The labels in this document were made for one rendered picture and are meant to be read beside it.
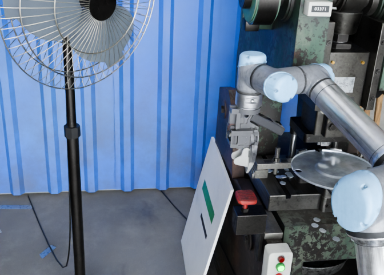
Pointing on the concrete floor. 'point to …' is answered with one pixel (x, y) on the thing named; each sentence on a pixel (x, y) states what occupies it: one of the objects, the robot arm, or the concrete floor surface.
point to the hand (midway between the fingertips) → (249, 168)
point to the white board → (206, 213)
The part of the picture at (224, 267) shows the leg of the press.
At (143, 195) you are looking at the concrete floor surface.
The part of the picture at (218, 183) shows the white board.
